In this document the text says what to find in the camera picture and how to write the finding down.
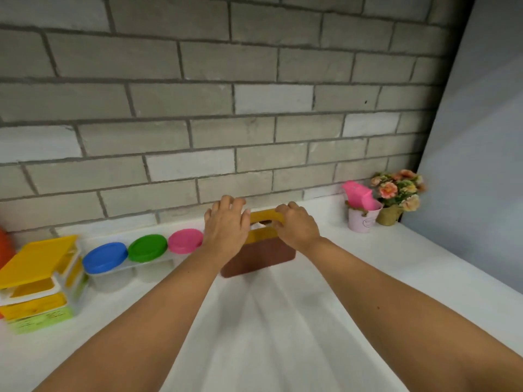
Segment pink metal bucket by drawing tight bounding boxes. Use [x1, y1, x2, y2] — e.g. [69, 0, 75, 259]
[345, 199, 384, 234]

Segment white countertop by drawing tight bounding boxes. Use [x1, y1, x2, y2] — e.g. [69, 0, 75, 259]
[0, 193, 523, 392]

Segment orange plastic jug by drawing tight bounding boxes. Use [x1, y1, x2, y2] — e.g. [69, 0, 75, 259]
[0, 228, 16, 271]

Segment clear jar with green lid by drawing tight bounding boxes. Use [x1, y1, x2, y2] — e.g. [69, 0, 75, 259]
[127, 234, 177, 282]

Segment person's right forearm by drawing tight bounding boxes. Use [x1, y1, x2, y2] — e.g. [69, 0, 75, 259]
[306, 238, 523, 392]

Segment person's left hand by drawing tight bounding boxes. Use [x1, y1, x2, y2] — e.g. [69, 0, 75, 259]
[203, 194, 251, 270]

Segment person's left forearm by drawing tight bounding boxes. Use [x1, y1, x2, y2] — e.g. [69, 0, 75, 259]
[34, 248, 223, 392]

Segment clear plastic jar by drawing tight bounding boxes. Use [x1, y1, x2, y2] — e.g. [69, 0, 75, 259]
[88, 261, 138, 292]

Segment artificial flowers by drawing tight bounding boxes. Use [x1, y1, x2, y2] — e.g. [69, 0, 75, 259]
[369, 169, 427, 227]

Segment person's right hand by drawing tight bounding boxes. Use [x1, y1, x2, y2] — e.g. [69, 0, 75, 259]
[272, 201, 321, 256]

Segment clear jar with blue lid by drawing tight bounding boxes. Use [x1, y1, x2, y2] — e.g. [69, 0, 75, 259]
[82, 242, 129, 275]

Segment yellow mini drawer organizer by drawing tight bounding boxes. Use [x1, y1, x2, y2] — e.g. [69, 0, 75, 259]
[0, 235, 90, 335]

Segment brown tissue box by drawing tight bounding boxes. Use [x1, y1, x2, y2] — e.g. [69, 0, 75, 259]
[220, 209, 297, 279]

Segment clear jar with pink lid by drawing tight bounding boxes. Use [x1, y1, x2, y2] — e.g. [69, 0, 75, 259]
[167, 228, 204, 266]

